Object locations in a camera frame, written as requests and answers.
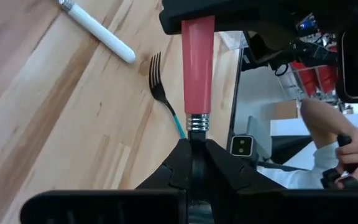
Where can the red storage bins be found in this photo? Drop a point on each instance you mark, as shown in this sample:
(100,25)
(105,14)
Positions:
(309,77)

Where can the person's hand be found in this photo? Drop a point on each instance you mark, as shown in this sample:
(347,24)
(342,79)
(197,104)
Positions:
(357,158)

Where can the person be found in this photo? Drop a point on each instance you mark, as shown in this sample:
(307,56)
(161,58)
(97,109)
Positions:
(306,177)

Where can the person's forearm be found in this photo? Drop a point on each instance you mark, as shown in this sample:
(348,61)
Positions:
(325,124)

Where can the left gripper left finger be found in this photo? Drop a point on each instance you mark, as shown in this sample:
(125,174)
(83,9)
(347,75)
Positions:
(172,174)

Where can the small silver table camera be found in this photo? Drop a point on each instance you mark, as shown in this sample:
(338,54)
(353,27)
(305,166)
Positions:
(242,145)

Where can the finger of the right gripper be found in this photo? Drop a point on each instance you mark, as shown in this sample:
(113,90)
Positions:
(244,15)

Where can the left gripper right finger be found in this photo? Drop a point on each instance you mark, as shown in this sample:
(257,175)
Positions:
(228,174)

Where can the white desk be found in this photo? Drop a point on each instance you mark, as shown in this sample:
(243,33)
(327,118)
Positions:
(291,127)

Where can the brown cardboard box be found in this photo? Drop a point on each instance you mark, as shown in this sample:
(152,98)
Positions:
(286,109)

